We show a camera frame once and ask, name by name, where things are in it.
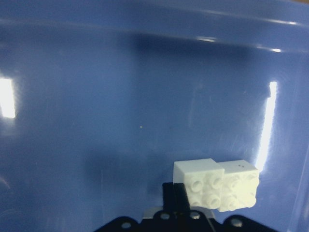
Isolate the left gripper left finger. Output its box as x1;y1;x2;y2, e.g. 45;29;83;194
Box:
95;182;178;232

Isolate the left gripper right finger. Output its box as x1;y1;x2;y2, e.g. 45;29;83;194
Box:
177;183;275;232

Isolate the white block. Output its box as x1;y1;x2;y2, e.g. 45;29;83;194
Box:
173;159;225;209
218;160;259;212

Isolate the blue plastic tray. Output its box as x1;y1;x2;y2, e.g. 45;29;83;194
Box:
0;0;309;232

